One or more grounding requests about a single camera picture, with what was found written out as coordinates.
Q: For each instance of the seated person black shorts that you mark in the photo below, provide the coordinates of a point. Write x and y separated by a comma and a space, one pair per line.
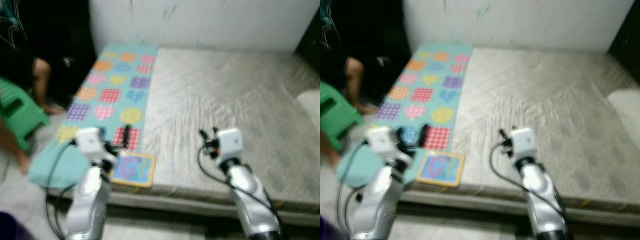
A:
357, 80
42, 80

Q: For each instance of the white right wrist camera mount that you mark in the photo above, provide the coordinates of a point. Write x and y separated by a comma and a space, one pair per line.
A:
231, 142
523, 141

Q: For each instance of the colourful picture book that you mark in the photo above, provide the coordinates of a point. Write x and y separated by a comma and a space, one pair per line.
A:
440, 169
132, 170

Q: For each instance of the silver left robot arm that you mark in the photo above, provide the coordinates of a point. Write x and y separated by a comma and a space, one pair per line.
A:
90, 200
375, 200

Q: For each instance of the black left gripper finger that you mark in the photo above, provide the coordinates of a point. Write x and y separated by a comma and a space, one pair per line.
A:
127, 137
424, 136

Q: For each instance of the teal patchwork blanket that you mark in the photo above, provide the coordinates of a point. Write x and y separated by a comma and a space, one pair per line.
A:
430, 80
115, 80

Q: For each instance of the black bag with buckle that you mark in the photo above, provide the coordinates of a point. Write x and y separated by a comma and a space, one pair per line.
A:
385, 70
65, 70

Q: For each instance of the white printed pillow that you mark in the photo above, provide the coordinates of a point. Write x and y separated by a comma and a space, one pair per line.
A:
310, 105
625, 110

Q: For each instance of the green plastic stool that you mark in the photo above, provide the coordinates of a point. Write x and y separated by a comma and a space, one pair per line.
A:
340, 115
20, 115

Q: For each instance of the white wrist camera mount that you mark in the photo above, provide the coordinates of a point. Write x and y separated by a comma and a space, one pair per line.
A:
523, 141
92, 142
385, 141
231, 142

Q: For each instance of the purple plastic bucket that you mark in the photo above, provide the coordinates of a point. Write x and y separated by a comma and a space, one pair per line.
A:
12, 227

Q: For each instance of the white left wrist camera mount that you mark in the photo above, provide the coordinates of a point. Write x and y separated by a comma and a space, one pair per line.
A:
92, 142
385, 141

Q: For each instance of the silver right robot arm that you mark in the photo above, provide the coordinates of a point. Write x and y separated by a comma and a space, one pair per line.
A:
542, 192
250, 192

